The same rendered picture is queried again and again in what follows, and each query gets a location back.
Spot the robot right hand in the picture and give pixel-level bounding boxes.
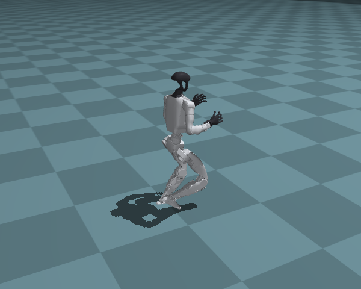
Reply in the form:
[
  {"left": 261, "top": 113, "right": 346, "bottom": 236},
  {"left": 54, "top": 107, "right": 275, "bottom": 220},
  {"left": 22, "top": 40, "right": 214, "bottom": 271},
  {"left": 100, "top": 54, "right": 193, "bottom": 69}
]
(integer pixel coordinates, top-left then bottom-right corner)
[{"left": 203, "top": 111, "right": 223, "bottom": 127}]

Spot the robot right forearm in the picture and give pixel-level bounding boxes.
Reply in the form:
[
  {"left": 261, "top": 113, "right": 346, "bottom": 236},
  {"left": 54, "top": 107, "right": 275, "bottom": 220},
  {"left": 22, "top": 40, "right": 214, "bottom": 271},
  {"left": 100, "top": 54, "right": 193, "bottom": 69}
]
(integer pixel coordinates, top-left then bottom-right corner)
[{"left": 191, "top": 122, "right": 211, "bottom": 135}]

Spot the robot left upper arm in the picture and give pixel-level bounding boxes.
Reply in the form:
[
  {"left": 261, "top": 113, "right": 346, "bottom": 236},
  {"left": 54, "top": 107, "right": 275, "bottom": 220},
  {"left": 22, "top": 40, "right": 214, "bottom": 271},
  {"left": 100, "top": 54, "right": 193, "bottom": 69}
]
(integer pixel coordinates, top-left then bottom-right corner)
[{"left": 163, "top": 95, "right": 168, "bottom": 119}]

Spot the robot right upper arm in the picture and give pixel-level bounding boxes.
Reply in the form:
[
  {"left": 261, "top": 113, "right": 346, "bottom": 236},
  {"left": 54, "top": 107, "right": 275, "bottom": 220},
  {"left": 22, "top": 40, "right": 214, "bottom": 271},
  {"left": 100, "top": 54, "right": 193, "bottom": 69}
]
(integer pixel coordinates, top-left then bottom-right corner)
[{"left": 182, "top": 99, "right": 195, "bottom": 135}]

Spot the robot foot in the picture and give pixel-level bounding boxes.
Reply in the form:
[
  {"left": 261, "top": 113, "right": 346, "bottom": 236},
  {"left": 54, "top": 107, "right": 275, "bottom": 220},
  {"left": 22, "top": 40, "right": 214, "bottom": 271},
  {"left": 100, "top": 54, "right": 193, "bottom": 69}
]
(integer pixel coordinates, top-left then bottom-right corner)
[
  {"left": 156, "top": 198, "right": 176, "bottom": 205},
  {"left": 161, "top": 195, "right": 181, "bottom": 210}
]

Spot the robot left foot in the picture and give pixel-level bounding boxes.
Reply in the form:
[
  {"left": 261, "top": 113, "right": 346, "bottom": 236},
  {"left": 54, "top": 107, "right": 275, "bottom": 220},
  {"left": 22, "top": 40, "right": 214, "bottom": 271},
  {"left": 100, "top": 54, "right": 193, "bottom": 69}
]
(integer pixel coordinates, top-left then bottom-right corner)
[{"left": 156, "top": 198, "right": 176, "bottom": 205}]

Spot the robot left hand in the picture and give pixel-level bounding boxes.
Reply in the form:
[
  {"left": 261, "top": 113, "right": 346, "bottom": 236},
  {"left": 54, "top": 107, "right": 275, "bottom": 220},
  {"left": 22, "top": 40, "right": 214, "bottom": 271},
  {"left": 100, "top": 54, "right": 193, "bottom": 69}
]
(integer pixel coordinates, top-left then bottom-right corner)
[{"left": 191, "top": 94, "right": 207, "bottom": 106}]

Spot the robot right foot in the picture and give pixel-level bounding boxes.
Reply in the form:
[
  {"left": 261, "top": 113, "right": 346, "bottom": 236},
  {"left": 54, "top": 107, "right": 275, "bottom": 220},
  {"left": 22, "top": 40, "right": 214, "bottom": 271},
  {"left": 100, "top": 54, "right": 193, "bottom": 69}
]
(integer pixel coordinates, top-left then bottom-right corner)
[{"left": 161, "top": 195, "right": 181, "bottom": 210}]

